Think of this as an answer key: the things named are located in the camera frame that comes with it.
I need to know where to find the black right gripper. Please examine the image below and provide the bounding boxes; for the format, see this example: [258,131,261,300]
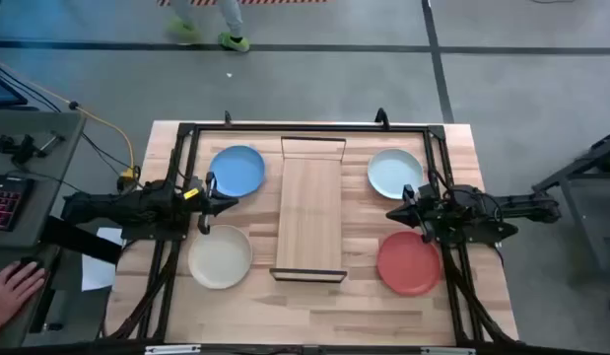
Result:
[385,183,454,245]

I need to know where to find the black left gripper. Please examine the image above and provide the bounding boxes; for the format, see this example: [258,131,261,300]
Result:
[182,171,240,236]

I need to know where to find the pale blue plate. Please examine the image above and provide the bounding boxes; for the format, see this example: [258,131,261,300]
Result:
[367,148,425,201]

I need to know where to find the orange red plate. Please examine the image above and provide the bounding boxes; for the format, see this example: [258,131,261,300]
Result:
[376,230,442,297]

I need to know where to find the cream plate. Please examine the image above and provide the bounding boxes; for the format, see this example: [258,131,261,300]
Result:
[187,224,254,291]

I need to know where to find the large black clamp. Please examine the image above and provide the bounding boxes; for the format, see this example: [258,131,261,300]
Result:
[373,106,392,131]

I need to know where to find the white paper sheet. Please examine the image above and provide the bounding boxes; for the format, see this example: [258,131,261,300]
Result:
[81,226,125,293]

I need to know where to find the green shoe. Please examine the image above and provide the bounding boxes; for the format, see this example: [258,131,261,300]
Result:
[166,16,201,42]
[216,31,251,54]

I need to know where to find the grey desk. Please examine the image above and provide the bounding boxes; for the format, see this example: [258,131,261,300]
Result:
[0,109,87,349]

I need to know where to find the person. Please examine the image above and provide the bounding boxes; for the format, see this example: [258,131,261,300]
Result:
[165,0,251,54]

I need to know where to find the black computer mouse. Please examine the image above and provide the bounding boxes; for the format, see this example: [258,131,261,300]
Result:
[18,255,45,272]

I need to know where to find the black tool on desk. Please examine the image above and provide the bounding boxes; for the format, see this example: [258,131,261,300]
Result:
[0,131,67,167]

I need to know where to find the black keyboard with red keys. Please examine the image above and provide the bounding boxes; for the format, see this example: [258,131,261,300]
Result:
[0,173,35,234]

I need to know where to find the person's hand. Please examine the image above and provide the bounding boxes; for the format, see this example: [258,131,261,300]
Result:
[0,260,47,337]

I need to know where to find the dark monitor screen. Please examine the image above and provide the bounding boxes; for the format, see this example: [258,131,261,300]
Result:
[0,70,30,110]

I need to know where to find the black cable bundle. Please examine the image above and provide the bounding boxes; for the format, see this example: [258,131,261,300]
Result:
[102,240,180,342]
[441,245,520,346]

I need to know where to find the black metal table frame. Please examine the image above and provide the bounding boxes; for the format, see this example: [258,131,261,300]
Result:
[135,121,521,347]

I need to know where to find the yellow cable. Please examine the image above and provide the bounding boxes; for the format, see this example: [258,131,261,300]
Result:
[32,84,137,173]

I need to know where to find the thin black cable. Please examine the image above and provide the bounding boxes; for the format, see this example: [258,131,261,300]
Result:
[0,61,134,172]

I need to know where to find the silver metal bracket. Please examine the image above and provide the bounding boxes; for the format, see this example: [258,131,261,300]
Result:
[420,346,476,355]
[144,344,203,355]

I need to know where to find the black flat strap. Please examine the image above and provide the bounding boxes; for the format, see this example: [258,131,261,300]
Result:
[39,214,124,265]

